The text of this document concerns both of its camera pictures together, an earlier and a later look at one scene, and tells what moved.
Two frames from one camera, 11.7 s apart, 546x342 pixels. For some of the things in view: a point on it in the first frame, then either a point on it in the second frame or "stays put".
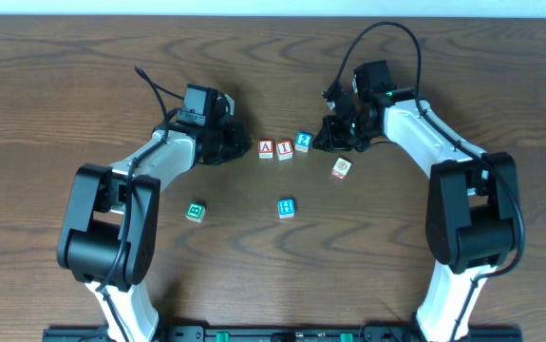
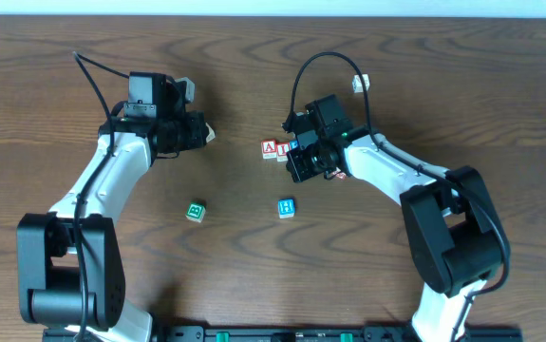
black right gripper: [329, 135] to [298, 164]
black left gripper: [236, 142] to [197, 130]
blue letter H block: [286, 208] stays put
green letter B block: [196, 212] stays put
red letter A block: [266, 148] stays put
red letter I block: [284, 149] stays put
